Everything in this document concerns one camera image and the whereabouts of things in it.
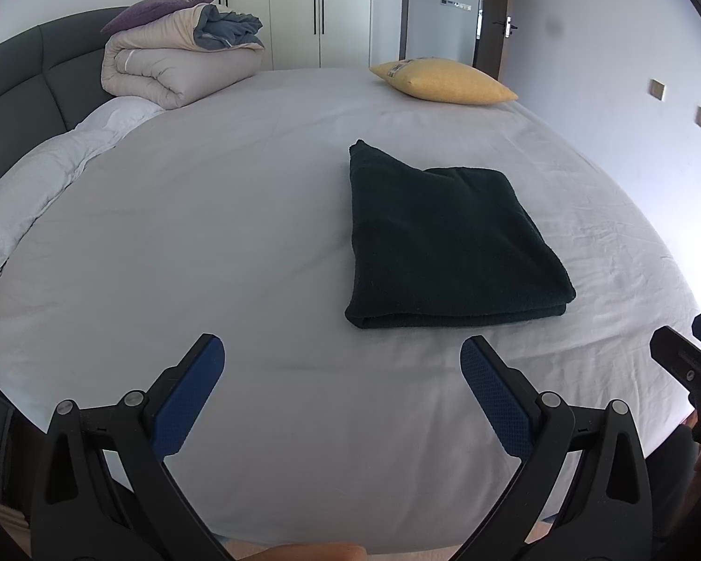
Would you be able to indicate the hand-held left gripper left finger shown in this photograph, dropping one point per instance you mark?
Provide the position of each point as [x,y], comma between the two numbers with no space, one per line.
[193,391]

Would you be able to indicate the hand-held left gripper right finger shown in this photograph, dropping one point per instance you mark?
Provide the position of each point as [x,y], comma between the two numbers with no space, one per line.
[493,397]

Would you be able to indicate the dark green towel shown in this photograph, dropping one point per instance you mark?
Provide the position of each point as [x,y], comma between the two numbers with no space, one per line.
[444,245]

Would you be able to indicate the person's dark clothing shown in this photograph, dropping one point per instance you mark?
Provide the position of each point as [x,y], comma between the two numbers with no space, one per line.
[672,479]

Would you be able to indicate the bed with white sheet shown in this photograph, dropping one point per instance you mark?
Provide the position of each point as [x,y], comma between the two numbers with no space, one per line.
[210,234]

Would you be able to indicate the white pillow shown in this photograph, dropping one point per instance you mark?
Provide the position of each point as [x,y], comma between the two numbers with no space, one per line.
[47,181]

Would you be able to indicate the yellow pillow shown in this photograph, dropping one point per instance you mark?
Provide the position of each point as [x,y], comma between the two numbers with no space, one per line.
[444,82]

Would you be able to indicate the folded beige and blue quilt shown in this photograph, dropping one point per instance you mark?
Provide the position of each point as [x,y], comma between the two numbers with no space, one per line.
[163,64]

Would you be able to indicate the grey padded headboard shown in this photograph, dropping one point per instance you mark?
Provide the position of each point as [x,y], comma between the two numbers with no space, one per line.
[23,70]

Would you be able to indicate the purple pillow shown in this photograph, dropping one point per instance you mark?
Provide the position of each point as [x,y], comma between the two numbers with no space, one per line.
[152,9]

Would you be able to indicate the white wardrobe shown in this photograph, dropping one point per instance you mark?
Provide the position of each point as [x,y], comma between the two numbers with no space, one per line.
[292,6]

